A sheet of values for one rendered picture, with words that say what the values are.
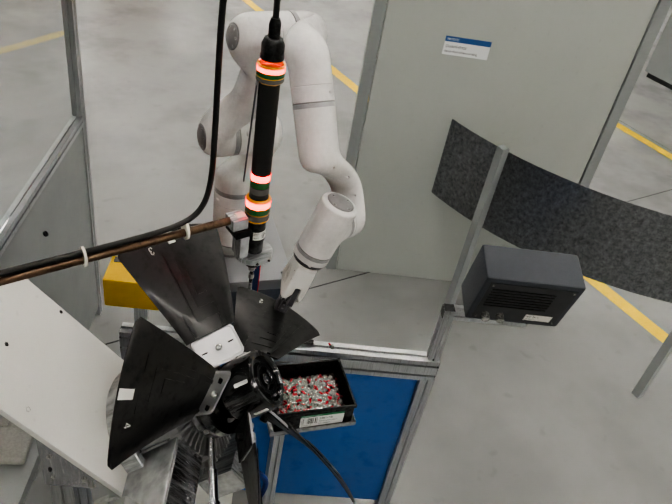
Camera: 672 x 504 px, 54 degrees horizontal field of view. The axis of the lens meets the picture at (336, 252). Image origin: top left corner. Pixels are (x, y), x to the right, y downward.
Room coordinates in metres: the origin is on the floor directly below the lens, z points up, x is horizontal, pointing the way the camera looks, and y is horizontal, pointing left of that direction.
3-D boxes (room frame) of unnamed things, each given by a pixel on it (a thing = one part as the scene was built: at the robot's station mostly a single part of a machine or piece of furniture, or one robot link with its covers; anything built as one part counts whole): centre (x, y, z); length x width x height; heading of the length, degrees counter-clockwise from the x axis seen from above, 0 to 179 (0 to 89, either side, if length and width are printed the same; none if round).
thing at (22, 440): (0.86, 0.64, 0.87); 0.15 x 0.09 x 0.02; 11
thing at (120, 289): (1.26, 0.49, 1.02); 0.16 x 0.10 x 0.11; 97
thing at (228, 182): (1.62, 0.30, 1.27); 0.19 x 0.12 x 0.24; 125
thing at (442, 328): (1.36, -0.33, 0.96); 0.03 x 0.03 x 0.20; 7
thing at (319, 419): (1.15, 0.00, 0.85); 0.22 x 0.17 x 0.07; 112
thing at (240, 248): (0.93, 0.16, 1.50); 0.09 x 0.07 x 0.10; 132
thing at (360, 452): (1.31, 0.10, 0.45); 0.82 x 0.01 x 0.66; 97
